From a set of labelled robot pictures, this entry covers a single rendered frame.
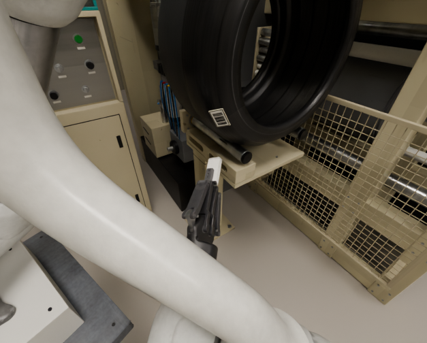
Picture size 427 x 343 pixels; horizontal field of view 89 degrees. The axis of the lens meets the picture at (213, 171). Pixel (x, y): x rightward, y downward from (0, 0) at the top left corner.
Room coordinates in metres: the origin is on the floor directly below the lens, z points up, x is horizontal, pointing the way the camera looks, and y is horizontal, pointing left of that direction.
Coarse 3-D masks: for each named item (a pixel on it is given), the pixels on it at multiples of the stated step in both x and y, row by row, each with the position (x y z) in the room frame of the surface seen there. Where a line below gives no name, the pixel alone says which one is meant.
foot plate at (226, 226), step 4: (224, 216) 1.07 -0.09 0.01; (224, 220) 1.03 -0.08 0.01; (228, 220) 1.03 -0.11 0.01; (188, 224) 1.00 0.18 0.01; (224, 224) 1.00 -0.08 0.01; (228, 224) 1.00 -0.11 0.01; (220, 228) 0.96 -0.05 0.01; (224, 228) 0.96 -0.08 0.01; (228, 228) 0.96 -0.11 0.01; (232, 228) 0.96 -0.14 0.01; (224, 232) 0.93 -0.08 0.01; (216, 236) 0.90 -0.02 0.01; (220, 236) 0.90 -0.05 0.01
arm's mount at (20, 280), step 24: (0, 264) 0.30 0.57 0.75; (24, 264) 0.30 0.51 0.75; (0, 288) 0.24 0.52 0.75; (24, 288) 0.24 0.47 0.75; (48, 288) 0.24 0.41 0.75; (24, 312) 0.18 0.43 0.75; (48, 312) 0.18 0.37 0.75; (72, 312) 0.19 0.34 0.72; (0, 336) 0.14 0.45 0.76; (24, 336) 0.14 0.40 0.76; (48, 336) 0.15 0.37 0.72
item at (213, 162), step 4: (208, 160) 0.42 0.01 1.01; (212, 160) 0.42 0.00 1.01; (216, 160) 0.41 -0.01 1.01; (220, 160) 0.42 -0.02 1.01; (208, 164) 0.41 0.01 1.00; (212, 164) 0.41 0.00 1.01; (216, 164) 0.40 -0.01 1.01; (216, 168) 0.39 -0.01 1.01; (216, 172) 0.38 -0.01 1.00; (216, 176) 0.37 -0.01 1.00; (212, 180) 0.36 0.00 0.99; (216, 180) 0.36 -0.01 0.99
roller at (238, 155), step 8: (192, 120) 0.85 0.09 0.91; (200, 128) 0.79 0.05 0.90; (208, 128) 0.76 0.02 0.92; (208, 136) 0.74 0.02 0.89; (216, 136) 0.70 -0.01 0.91; (224, 144) 0.65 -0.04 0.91; (232, 144) 0.63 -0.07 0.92; (232, 152) 0.61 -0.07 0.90; (240, 152) 0.59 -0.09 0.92; (248, 152) 0.58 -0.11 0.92; (240, 160) 0.58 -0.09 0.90; (248, 160) 0.58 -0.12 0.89
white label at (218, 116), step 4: (212, 112) 0.53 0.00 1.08; (216, 112) 0.53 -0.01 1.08; (220, 112) 0.53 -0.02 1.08; (224, 112) 0.53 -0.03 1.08; (212, 116) 0.54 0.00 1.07; (216, 116) 0.53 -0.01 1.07; (220, 116) 0.53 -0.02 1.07; (224, 116) 0.53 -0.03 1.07; (216, 120) 0.54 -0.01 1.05; (220, 120) 0.54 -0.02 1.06; (224, 120) 0.53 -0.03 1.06; (228, 120) 0.53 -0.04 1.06; (216, 124) 0.54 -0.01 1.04; (220, 124) 0.54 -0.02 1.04; (224, 124) 0.54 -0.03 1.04; (228, 124) 0.54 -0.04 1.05
